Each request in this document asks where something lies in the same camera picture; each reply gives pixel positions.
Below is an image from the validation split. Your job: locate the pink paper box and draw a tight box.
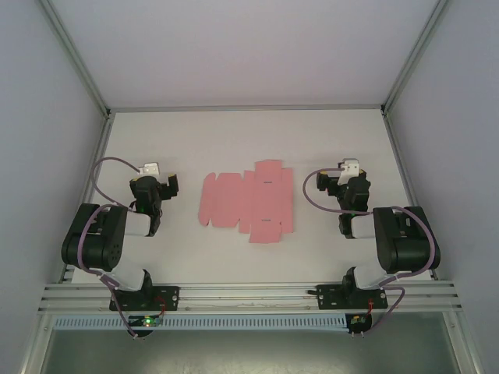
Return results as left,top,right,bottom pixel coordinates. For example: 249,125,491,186
196,158,294,245

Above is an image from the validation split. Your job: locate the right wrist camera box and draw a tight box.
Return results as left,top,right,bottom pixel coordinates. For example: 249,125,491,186
337,157,360,186

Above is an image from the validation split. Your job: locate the aluminium back frame rail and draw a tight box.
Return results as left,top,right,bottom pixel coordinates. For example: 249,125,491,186
108,103,385,114

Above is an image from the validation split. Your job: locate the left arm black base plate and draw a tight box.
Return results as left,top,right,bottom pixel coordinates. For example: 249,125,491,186
108,285,181,312

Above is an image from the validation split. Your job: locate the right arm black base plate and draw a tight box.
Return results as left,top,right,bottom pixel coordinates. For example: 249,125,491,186
316,284,389,312

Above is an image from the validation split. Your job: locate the aluminium frame post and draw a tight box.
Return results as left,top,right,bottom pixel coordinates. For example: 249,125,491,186
380,0,449,118
38,0,114,120
444,311,483,374
21,313,55,374

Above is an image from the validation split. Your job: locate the aluminium mounting rail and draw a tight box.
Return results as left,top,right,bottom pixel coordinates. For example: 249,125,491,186
37,282,465,315

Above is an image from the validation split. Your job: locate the white slotted cable duct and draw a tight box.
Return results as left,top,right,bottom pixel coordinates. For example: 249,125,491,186
52,313,348,332

